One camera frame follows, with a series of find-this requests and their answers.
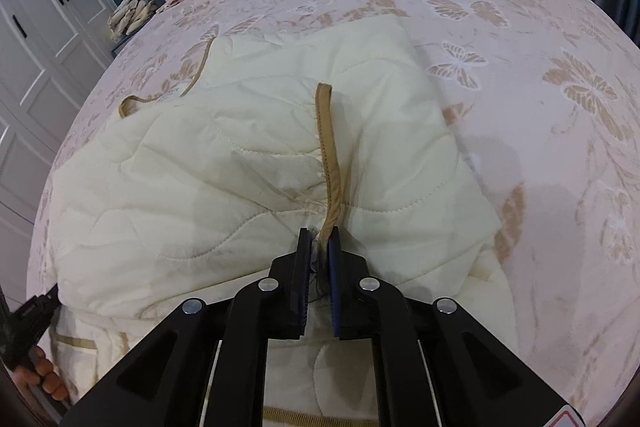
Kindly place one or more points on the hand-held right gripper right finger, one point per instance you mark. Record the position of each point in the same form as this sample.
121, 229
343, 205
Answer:
334, 277

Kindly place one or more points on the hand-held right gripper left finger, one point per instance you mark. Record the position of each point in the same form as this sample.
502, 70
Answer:
303, 272

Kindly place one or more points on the cream quilted blanket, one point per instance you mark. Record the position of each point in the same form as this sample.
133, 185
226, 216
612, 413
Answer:
225, 157

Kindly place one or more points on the person's left hand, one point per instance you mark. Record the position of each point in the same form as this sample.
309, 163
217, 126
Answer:
45, 374

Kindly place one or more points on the pink butterfly bedspread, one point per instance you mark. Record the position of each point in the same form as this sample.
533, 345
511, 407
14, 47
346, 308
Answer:
500, 107

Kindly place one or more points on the white wardrobe doors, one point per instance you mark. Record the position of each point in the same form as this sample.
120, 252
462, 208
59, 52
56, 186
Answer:
45, 57

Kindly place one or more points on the beige striped cloth bundle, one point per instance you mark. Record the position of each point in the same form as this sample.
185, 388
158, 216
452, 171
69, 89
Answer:
131, 14

